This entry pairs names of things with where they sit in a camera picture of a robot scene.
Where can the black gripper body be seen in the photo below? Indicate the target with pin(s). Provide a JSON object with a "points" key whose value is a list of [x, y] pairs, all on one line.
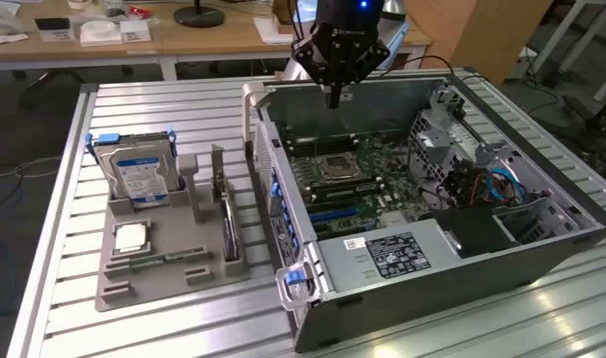
{"points": [[348, 22]]}

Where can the graphics card with black shroud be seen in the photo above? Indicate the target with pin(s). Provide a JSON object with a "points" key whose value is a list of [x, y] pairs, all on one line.
{"points": [[230, 223]]}

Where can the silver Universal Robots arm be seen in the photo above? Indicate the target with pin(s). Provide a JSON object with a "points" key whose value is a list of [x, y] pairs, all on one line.
{"points": [[297, 71]]}

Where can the white paper stack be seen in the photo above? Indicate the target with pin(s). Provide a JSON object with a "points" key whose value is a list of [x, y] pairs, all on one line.
{"points": [[273, 31]]}

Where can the wooden desk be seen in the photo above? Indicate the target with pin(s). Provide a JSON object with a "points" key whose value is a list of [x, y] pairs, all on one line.
{"points": [[209, 41]]}

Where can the wooden cabinet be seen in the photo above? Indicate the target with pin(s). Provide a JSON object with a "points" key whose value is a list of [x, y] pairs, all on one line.
{"points": [[482, 37]]}

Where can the black round lamp base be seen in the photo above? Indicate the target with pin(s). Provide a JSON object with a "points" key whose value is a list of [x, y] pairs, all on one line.
{"points": [[198, 16]]}

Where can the perforated metal drive cage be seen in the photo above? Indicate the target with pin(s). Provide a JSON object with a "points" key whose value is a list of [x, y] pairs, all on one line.
{"points": [[432, 149]]}

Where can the CPU socket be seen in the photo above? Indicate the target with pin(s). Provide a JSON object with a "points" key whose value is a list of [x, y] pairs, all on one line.
{"points": [[338, 168]]}

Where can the blue slot retention latch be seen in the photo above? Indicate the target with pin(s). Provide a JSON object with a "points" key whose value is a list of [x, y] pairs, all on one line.
{"points": [[276, 182], [292, 238]]}

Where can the plain white box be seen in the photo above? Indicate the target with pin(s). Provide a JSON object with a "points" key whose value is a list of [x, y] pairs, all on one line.
{"points": [[134, 28]]}

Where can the red packet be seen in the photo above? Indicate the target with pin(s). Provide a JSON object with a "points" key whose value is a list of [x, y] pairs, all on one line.
{"points": [[140, 11]]}

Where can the black RAM stick white label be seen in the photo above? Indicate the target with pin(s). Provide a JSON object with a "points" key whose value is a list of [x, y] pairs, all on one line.
{"points": [[348, 191]]}

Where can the white box with round insert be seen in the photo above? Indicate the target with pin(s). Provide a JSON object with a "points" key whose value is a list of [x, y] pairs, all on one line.
{"points": [[101, 39]]}

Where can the blue expansion slot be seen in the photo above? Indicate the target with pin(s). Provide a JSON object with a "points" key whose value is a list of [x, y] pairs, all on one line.
{"points": [[333, 215]]}

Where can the hard disk in blue caddy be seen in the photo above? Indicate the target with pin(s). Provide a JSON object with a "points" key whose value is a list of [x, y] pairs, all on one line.
{"points": [[138, 175]]}

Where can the white tape roll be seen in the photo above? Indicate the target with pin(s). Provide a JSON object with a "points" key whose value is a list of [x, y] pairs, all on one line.
{"points": [[79, 3]]}

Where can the black floor stand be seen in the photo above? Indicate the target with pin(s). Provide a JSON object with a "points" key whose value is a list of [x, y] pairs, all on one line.
{"points": [[596, 127]]}

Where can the white box with black lid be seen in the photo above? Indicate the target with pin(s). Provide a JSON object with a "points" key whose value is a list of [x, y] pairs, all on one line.
{"points": [[57, 35]]}

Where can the black office chair base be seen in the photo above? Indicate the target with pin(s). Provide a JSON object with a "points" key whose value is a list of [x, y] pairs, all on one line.
{"points": [[49, 80]]}

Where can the grey disk bay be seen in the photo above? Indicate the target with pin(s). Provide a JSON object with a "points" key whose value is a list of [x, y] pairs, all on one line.
{"points": [[532, 220]]}

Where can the grey power supply unit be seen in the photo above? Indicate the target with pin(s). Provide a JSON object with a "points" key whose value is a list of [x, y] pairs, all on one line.
{"points": [[342, 261]]}

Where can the grey parts rack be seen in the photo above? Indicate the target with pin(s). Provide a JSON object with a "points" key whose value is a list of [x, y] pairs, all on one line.
{"points": [[169, 238]]}

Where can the white paper slip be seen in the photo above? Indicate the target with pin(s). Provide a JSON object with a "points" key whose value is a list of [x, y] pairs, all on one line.
{"points": [[9, 38]]}

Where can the blue case release latch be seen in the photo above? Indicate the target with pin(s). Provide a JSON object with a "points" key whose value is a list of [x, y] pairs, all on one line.
{"points": [[297, 277]]}

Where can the silver CPU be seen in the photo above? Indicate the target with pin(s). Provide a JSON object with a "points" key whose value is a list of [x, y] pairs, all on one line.
{"points": [[133, 238]]}

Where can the clear plastic bag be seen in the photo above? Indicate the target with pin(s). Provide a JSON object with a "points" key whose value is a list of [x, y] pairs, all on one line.
{"points": [[5, 18]]}

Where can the green RAM stick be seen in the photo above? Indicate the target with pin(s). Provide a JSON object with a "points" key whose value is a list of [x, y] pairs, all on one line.
{"points": [[154, 259]]}

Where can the open black PC case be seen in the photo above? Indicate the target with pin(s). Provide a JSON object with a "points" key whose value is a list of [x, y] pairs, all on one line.
{"points": [[432, 306]]}

